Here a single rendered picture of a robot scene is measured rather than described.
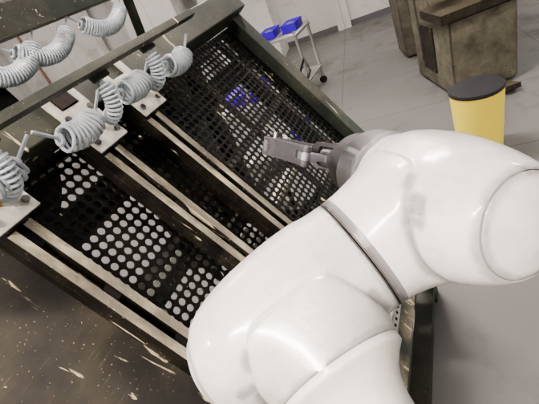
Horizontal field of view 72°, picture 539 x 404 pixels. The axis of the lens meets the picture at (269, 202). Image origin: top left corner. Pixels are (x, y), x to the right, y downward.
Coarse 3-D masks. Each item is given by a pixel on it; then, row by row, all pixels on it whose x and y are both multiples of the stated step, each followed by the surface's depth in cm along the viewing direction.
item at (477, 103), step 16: (464, 80) 304; (480, 80) 295; (496, 80) 286; (464, 96) 284; (480, 96) 276; (496, 96) 277; (464, 112) 290; (480, 112) 284; (496, 112) 285; (464, 128) 299; (480, 128) 292; (496, 128) 293
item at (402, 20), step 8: (392, 0) 538; (400, 0) 520; (392, 8) 556; (400, 8) 526; (408, 8) 525; (392, 16) 575; (400, 16) 531; (408, 16) 531; (400, 24) 539; (408, 24) 537; (400, 32) 554; (408, 32) 543; (400, 40) 573; (408, 40) 549; (400, 48) 593; (408, 48) 555; (408, 56) 563
